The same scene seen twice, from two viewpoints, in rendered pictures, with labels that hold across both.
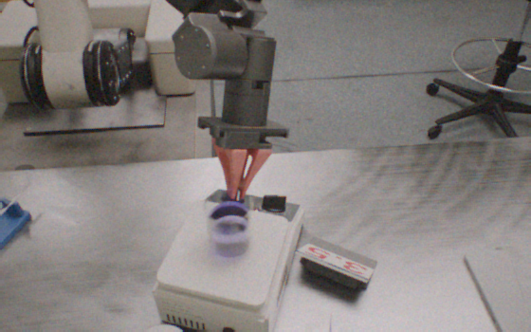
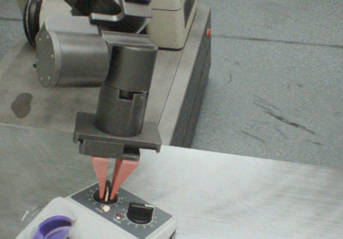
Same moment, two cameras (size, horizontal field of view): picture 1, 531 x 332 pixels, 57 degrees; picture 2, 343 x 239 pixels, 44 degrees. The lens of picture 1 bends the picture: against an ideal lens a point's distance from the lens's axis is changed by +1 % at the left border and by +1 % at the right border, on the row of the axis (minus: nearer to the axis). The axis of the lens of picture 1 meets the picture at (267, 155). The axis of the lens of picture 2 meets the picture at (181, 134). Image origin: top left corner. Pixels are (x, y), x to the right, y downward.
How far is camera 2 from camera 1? 0.25 m
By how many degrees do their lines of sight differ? 16
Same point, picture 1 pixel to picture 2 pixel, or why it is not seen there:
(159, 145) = not seen: hidden behind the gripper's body
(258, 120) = (125, 131)
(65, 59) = (59, 9)
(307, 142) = (291, 109)
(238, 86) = (106, 93)
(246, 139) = (107, 149)
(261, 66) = (130, 77)
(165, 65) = (157, 21)
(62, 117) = not seen: hidden behind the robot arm
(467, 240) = not seen: outside the picture
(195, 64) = (45, 71)
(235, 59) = (90, 70)
